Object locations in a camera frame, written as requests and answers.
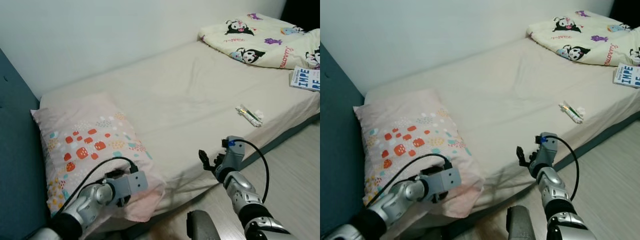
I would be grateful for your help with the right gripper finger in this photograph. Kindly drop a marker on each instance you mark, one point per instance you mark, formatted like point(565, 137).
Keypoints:
point(530, 153)
point(521, 156)
point(204, 159)
point(218, 157)

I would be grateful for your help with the pink patterned pillow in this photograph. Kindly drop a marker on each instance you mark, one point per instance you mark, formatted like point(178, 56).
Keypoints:
point(410, 140)
point(90, 145)

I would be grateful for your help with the white blue-lettered book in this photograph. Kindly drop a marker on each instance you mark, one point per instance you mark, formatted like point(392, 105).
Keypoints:
point(305, 79)
point(627, 75)

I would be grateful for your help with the cartoon print cream quilt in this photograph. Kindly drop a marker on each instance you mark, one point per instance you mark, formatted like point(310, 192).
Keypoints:
point(265, 47)
point(590, 45)

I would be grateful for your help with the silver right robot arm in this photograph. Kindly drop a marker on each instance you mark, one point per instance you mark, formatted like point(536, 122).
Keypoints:
point(550, 182)
point(240, 187)

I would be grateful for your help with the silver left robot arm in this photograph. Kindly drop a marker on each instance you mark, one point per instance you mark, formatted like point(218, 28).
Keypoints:
point(400, 192)
point(90, 200)

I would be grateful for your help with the small white tube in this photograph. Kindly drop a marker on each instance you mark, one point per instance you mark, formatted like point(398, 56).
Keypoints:
point(569, 110)
point(246, 113)

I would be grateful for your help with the crumpled white tissue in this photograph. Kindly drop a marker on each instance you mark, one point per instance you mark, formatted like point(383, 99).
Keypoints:
point(580, 110)
point(259, 114)

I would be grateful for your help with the beige sheeted mattress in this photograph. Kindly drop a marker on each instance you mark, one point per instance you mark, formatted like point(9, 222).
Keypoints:
point(500, 90)
point(190, 100)

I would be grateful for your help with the silver right robot leg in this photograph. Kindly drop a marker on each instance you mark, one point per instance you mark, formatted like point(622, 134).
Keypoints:
point(520, 224)
point(202, 227)

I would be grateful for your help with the teal fabric headboard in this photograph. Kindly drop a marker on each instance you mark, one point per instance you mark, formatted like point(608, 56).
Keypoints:
point(20, 150)
point(340, 150)

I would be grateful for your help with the black cabinet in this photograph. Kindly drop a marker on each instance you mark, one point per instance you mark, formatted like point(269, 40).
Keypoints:
point(627, 11)
point(302, 12)

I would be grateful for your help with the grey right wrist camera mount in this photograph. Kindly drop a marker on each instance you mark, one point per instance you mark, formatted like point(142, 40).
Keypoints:
point(235, 152)
point(547, 150)

